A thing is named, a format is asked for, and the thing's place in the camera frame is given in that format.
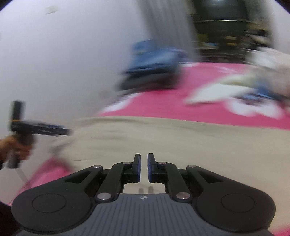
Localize beige khaki trousers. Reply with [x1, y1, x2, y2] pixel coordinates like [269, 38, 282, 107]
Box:
[51, 117, 289, 233]

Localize person's left hand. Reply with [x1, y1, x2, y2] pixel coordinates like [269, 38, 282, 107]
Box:
[0, 136, 33, 162]

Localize pink floral bed blanket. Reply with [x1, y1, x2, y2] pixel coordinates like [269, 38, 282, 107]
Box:
[9, 62, 290, 236]

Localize folded dark grey garment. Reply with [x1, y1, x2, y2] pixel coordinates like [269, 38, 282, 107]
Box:
[117, 67, 181, 91]

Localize cream white garment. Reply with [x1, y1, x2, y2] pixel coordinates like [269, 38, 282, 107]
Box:
[184, 73, 255, 105]

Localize folded blue jeans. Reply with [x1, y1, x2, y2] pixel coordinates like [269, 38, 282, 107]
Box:
[123, 48, 191, 76]

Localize blue water jug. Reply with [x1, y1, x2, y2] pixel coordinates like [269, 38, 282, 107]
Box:
[131, 39, 157, 59]

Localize pink white checkered garment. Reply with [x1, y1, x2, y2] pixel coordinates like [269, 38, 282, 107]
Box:
[247, 47, 289, 100]

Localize grey curtain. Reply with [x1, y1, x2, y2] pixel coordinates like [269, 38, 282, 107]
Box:
[138, 1, 200, 62]

